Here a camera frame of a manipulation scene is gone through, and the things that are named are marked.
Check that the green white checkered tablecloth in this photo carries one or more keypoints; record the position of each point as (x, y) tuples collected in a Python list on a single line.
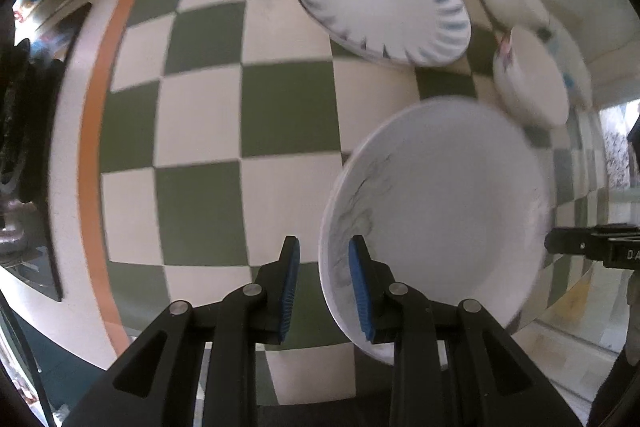
[(200, 107)]

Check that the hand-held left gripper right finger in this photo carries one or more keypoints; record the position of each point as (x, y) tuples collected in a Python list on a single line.
[(360, 294)]

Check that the white marbled plate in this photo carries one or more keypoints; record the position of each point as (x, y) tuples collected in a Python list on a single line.
[(440, 207)]

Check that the white floral bowl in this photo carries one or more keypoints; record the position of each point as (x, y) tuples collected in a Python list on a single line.
[(530, 77)]

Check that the white plate blue petal pattern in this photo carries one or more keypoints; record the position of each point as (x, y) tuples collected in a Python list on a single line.
[(380, 2)]

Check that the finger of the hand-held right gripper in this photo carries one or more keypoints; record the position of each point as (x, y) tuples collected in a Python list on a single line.
[(575, 241)]

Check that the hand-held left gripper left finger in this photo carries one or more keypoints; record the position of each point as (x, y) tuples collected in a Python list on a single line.
[(290, 289)]

